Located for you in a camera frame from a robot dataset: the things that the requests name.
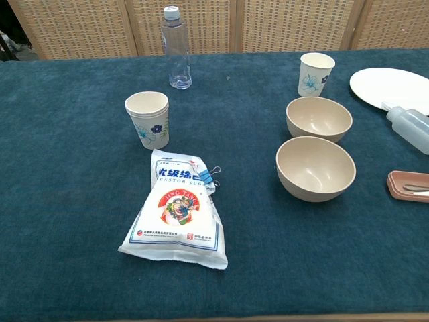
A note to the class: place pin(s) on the beige bowl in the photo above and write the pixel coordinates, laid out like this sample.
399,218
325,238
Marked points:
318,119
315,174

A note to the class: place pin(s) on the blue binder clip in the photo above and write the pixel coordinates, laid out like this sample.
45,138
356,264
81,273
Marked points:
209,176

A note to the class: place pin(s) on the white castor sugar bag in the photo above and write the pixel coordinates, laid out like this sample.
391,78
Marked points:
177,214

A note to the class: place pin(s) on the floral paper cup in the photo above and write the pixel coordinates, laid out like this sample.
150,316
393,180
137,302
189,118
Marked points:
152,134
145,102
313,80

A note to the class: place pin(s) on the clear plastic water bottle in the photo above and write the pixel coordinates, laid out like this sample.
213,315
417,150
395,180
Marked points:
177,50

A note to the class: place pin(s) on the woven rattan screen panel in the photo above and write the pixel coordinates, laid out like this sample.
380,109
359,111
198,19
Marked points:
395,23
77,27
295,23
204,23

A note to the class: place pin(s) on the teal tablecloth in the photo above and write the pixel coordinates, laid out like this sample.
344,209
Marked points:
67,184

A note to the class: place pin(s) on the pink rectangular tray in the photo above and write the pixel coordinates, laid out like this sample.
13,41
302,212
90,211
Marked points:
397,189

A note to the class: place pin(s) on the white round plate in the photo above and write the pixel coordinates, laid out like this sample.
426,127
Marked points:
388,85

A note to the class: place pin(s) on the translucent squeeze bottle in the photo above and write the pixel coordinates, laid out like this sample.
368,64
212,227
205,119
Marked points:
410,125

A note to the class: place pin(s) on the metal utensil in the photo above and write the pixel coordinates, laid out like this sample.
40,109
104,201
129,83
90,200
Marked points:
417,187

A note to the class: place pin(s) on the white utensil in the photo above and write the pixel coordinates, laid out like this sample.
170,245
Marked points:
420,193

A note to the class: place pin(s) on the black object behind table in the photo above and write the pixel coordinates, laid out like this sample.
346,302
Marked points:
7,37

